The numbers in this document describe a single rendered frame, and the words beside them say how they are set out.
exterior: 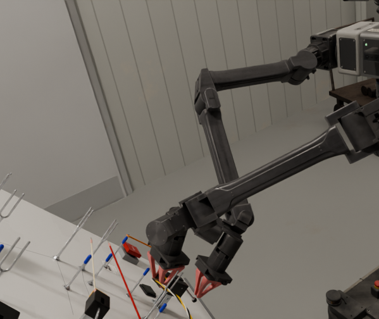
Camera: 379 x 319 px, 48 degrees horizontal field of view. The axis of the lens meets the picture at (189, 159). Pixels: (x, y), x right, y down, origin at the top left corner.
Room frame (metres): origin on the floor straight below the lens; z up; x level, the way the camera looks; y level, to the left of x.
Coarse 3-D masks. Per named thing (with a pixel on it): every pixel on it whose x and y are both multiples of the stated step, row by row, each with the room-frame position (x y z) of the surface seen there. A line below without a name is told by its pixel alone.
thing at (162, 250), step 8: (176, 240) 0.82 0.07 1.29; (184, 240) 0.84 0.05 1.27; (160, 248) 0.83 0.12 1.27; (168, 248) 0.82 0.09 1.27; (176, 248) 0.82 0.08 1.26; (168, 256) 0.82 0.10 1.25; (176, 256) 0.82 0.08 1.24; (184, 256) 0.83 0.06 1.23; (168, 264) 0.79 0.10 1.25; (176, 264) 0.80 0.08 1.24; (184, 264) 0.81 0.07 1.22
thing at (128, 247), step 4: (124, 244) 1.07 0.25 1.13; (128, 244) 1.07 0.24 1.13; (128, 248) 1.04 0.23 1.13; (132, 248) 1.06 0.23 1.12; (136, 248) 1.08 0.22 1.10; (128, 252) 1.03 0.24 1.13; (132, 252) 1.04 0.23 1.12; (136, 252) 1.05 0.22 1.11; (136, 256) 1.04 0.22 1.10; (140, 256) 1.04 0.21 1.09
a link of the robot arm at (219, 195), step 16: (336, 112) 0.78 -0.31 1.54; (336, 128) 0.76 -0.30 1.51; (304, 144) 0.78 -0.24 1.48; (320, 144) 0.76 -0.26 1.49; (336, 144) 0.75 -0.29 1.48; (288, 160) 0.77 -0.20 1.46; (304, 160) 0.76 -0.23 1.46; (320, 160) 0.75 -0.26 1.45; (352, 160) 0.73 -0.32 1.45; (256, 176) 0.79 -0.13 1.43; (272, 176) 0.77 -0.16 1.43; (288, 176) 0.76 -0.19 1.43; (208, 192) 0.82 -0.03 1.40; (224, 192) 0.80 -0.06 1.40; (240, 192) 0.79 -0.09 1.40; (256, 192) 0.78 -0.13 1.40; (192, 208) 0.82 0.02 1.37; (208, 208) 0.81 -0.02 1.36; (224, 208) 0.79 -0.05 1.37
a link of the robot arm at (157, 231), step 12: (180, 204) 0.85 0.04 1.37; (168, 216) 0.81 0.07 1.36; (180, 216) 0.81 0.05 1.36; (156, 228) 0.78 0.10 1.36; (168, 228) 0.77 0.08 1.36; (180, 228) 0.78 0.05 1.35; (192, 228) 0.81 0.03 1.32; (204, 228) 0.80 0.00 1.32; (156, 240) 0.77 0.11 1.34; (168, 240) 0.77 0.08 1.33
